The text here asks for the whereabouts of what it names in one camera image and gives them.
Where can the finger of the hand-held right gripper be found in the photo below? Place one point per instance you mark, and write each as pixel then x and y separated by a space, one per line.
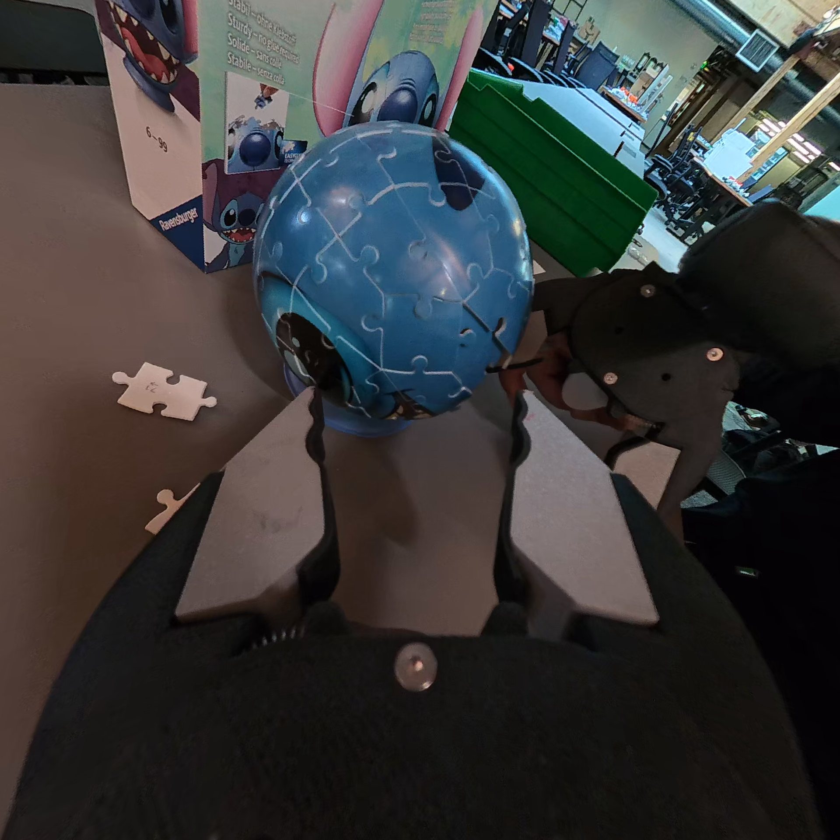
pixel 518 365

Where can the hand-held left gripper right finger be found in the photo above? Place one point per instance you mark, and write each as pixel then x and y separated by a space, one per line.
pixel 577 531

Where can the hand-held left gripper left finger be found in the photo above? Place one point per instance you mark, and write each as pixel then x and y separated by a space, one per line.
pixel 256 525

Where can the white puzzle piece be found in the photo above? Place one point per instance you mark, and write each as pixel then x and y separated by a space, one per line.
pixel 164 394
pixel 167 512

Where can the blue puzzle ball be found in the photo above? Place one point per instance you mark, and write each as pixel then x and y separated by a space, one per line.
pixel 394 262

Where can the cartoon printed puzzle box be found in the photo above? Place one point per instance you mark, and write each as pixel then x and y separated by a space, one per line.
pixel 164 164

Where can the person's right hand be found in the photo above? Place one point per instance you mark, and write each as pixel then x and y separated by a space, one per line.
pixel 548 387

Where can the green plastic bin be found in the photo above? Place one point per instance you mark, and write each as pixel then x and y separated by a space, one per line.
pixel 558 184

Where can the person's dark clothed torso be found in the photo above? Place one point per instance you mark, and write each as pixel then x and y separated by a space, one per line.
pixel 774 590

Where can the dark-top office table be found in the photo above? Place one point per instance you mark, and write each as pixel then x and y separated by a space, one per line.
pixel 590 111

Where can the white air vent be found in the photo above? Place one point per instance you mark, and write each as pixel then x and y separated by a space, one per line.
pixel 758 49

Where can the wooden post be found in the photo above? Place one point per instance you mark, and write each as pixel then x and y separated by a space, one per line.
pixel 768 92

